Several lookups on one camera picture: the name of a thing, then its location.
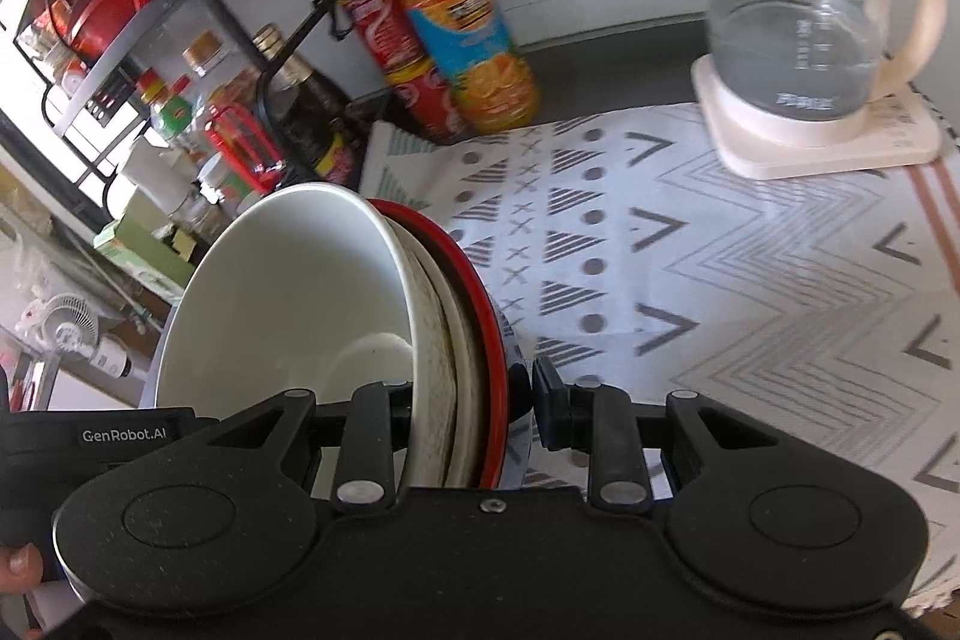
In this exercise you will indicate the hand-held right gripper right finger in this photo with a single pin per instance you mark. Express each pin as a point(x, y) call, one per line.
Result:
point(551, 411)

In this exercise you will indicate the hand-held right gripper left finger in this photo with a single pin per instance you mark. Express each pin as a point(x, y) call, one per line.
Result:
point(371, 434)

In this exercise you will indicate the beige speckled plate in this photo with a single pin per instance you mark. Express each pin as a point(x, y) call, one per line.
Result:
point(442, 377)

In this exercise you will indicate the white ceramic bowl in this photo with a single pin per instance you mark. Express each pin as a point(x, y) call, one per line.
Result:
point(292, 295)

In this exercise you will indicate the person's left hand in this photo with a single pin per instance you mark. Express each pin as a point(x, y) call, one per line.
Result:
point(19, 569)

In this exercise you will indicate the small white bottle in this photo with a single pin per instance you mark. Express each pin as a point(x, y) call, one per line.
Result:
point(120, 359)

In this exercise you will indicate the small white fan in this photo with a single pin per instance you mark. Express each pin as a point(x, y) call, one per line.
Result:
point(64, 329)

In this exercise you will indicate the green cardboard box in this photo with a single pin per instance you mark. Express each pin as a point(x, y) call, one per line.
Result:
point(142, 242)

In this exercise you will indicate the patterned fringed tablecloth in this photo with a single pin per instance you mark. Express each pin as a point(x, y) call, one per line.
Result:
point(750, 280)

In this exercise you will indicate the red framed glass jar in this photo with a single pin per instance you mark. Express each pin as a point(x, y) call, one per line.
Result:
point(244, 149)

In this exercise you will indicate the dark soy sauce bottle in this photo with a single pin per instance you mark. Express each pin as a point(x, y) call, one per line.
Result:
point(311, 115)

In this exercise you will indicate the red cola bottle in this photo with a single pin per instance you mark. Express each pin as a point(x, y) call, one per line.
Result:
point(397, 63)

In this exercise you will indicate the orange juice bottle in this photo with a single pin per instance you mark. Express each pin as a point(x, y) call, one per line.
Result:
point(457, 25)

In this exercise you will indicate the brown lidded glass jar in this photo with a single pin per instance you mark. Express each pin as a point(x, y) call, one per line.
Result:
point(206, 57)

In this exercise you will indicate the black metal storage rack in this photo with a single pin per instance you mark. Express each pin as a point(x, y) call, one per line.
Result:
point(217, 3)

